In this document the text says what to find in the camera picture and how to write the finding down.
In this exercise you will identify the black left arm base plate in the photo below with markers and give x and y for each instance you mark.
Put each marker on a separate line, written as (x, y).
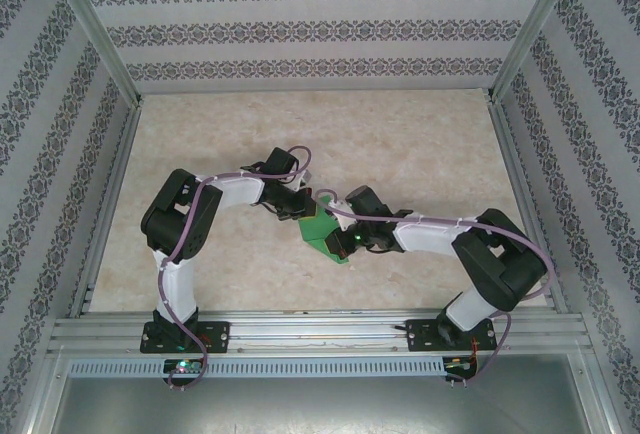
(220, 336)

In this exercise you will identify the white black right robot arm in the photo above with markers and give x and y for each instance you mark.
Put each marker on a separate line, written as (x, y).
(425, 236)

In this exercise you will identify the aluminium mounting rail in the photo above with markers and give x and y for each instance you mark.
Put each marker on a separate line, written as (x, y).
(320, 334)

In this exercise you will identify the circuit board with lights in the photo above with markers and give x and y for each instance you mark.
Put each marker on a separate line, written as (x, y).
(457, 364)
(182, 366)

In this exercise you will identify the green paper sheet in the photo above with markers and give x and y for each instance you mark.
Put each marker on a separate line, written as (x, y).
(315, 231)

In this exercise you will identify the aluminium side rail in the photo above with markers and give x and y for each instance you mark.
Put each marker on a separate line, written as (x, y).
(114, 179)
(518, 179)

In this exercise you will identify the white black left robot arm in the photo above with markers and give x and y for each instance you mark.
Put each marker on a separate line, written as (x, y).
(240, 194)

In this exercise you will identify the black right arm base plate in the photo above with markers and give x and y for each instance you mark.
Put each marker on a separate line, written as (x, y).
(417, 339)

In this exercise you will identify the aluminium frame post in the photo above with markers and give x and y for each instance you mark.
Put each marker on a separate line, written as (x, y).
(94, 29)
(534, 29)

